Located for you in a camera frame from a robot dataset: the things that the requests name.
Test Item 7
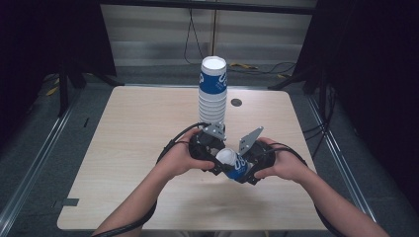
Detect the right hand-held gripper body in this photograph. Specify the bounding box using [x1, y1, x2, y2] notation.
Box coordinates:
[238, 126, 276, 172]

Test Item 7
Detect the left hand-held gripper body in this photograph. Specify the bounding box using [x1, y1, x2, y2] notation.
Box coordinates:
[189, 121, 227, 162]

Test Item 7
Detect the blue and white single cup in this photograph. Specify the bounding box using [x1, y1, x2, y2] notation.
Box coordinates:
[215, 147, 252, 182]

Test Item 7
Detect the stack of paper cups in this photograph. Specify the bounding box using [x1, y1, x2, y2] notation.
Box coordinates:
[198, 55, 228, 128]

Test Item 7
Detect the person's right hand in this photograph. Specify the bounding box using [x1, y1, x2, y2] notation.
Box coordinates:
[254, 137, 317, 184]

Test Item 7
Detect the person's left hand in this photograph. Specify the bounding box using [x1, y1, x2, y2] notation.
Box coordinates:
[156, 128, 215, 181]

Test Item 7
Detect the black metal stand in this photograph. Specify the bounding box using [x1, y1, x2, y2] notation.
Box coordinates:
[56, 58, 126, 119]
[267, 65, 330, 97]

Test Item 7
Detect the black curtain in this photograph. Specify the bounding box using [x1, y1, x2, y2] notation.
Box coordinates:
[0, 0, 117, 139]
[294, 0, 419, 208]

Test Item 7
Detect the grey tape strip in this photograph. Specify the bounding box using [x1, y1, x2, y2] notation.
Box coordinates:
[52, 197, 80, 208]

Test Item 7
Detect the left hand-held gripper black cable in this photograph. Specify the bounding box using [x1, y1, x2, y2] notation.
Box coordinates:
[90, 121, 211, 237]

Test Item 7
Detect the hand-held gripper black cable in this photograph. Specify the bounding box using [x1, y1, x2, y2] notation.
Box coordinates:
[271, 142, 339, 237]
[90, 121, 211, 237]

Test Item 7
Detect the right hand-held gripper black cable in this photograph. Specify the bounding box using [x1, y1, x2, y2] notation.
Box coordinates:
[271, 142, 339, 237]

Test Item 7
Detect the bundle of black cables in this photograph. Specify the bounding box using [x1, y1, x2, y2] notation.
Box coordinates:
[301, 83, 338, 160]

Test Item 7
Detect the metal floor rail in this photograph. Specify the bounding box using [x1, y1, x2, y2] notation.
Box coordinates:
[0, 88, 85, 229]
[305, 94, 387, 237]

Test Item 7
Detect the black floor cable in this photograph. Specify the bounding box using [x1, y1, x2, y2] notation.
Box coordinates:
[226, 60, 297, 76]

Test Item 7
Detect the hanging straight black cable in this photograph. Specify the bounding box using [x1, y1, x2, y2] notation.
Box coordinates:
[211, 9, 218, 57]

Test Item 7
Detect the hanging black looped cable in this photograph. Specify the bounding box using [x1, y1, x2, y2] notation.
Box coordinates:
[183, 8, 204, 66]

